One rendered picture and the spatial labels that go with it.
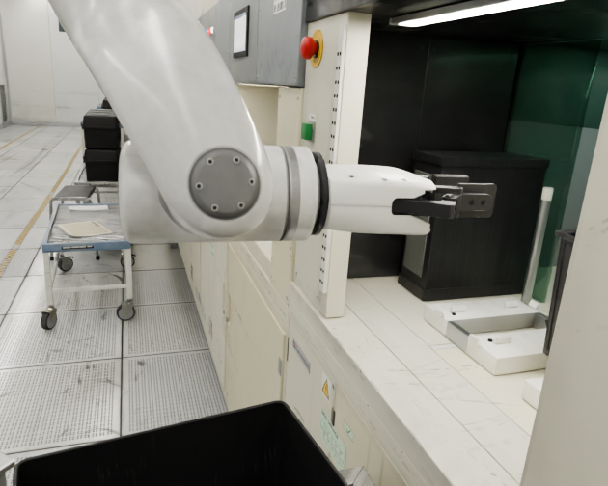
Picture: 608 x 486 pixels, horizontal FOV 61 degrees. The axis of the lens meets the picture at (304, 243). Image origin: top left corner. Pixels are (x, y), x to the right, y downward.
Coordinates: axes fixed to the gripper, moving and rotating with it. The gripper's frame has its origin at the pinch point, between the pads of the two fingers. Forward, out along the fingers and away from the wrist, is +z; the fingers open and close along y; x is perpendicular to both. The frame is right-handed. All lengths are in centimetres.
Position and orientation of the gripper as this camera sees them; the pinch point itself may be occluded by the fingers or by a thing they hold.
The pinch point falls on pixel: (461, 195)
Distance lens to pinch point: 53.0
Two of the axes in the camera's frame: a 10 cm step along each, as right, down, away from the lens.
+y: 2.6, 2.9, -9.2
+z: 9.6, -0.2, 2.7
